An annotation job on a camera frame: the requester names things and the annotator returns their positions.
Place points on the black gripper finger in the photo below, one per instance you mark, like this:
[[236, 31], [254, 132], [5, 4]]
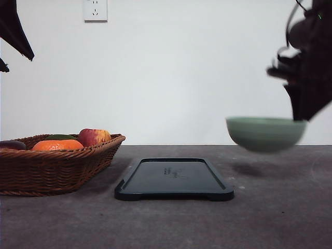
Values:
[[3, 66], [11, 28]]

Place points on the left white wall socket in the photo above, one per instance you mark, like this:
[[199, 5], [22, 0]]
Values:
[[95, 11]]

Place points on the green fruit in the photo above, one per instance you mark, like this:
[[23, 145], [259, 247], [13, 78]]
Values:
[[60, 137]]

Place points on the orange fruit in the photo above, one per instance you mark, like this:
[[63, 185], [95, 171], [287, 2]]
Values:
[[58, 145]]

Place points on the dark purple fruit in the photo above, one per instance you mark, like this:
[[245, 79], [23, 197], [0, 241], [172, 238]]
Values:
[[12, 144]]

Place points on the brown wicker basket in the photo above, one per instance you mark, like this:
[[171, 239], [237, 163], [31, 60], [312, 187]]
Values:
[[52, 172]]

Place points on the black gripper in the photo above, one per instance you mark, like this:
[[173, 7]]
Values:
[[305, 69]]

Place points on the red yellow apple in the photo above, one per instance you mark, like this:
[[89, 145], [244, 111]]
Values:
[[93, 136]]

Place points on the light green ceramic bowl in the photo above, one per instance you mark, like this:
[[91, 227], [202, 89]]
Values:
[[265, 134]]

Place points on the dark green rectangular tray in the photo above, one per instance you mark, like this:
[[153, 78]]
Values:
[[172, 179]]

